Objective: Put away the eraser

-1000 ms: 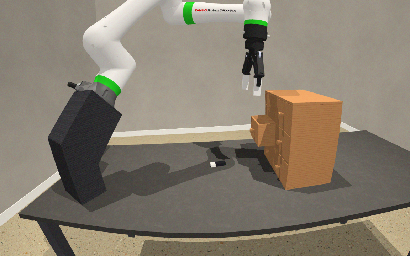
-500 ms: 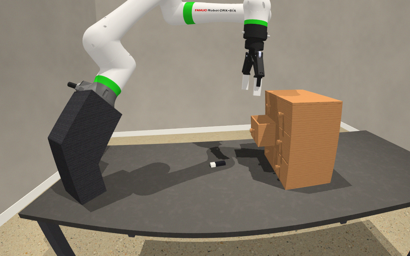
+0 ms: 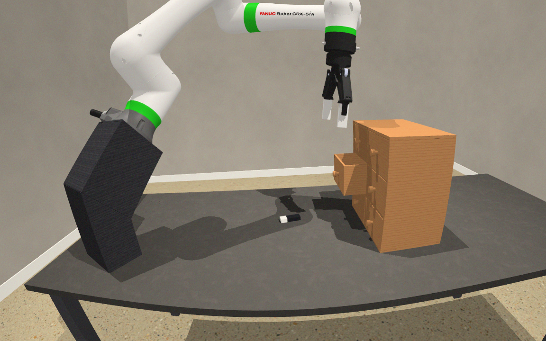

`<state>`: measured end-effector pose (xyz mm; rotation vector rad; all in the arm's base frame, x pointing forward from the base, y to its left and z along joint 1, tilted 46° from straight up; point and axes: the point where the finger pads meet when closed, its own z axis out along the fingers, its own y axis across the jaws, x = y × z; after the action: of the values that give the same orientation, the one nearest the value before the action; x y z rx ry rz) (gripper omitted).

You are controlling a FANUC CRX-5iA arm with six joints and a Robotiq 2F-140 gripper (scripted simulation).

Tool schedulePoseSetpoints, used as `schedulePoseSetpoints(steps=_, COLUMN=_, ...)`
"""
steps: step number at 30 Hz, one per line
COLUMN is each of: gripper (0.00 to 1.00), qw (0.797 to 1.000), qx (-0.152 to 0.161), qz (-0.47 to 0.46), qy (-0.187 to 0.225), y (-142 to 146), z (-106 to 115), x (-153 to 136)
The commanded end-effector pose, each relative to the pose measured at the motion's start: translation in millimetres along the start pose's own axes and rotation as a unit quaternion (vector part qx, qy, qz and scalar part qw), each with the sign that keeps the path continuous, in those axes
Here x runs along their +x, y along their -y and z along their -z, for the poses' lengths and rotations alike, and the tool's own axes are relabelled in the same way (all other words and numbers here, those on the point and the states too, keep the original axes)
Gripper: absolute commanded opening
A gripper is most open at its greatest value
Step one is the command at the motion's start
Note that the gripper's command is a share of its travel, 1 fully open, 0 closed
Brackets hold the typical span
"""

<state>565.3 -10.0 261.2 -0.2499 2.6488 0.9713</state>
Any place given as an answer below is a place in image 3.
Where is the orange wooden chest of drawers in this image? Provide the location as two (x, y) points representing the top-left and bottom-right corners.
(353, 119), (456, 253)

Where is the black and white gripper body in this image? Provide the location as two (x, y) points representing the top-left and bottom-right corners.
(326, 53), (352, 81)

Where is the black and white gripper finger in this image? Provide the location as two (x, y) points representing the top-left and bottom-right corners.
(332, 68), (353, 128)
(322, 69), (336, 120)

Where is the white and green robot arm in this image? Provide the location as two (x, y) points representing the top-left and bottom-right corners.
(90, 0), (361, 143)

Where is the wooden drawer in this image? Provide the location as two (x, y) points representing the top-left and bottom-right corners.
(364, 199), (383, 249)
(352, 194), (366, 223)
(333, 153), (367, 196)
(368, 131), (389, 178)
(366, 166), (387, 216)
(354, 124), (368, 161)

